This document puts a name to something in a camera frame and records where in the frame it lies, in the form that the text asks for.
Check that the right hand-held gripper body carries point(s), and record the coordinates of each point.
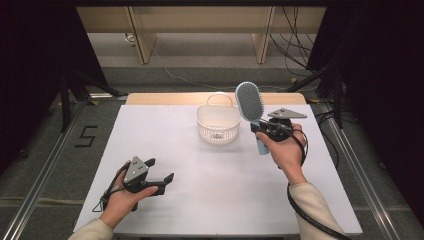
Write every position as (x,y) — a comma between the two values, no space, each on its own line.
(286,114)

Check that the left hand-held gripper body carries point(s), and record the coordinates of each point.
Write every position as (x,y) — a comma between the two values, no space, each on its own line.
(135,170)

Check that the light blue hairbrush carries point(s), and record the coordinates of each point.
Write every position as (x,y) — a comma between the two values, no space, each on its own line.
(249,100)

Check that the white plastic basket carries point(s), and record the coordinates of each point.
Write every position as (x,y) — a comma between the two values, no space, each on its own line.
(216,135)

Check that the person's left hand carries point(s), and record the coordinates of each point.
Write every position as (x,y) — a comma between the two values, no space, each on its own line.
(120,202)

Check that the person's right hand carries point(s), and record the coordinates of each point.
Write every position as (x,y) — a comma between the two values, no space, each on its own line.
(286,156)

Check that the yellow tape piece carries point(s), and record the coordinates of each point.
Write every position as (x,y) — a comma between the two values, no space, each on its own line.
(313,100)
(293,80)
(94,102)

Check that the white table sheet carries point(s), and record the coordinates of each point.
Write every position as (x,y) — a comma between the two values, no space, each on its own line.
(200,200)

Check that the black tripod stand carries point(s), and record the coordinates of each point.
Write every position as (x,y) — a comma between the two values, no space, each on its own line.
(65,106)
(338,110)

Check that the wooden table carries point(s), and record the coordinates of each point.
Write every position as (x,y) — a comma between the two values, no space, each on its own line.
(160,99)

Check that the black curtain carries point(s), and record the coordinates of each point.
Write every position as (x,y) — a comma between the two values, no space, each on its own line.
(383,83)
(30,66)

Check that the beige wooden desk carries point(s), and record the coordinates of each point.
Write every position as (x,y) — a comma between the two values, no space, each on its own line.
(200,20)

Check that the metal floor rail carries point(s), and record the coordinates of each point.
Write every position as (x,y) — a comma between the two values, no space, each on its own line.
(30,200)
(370,200)

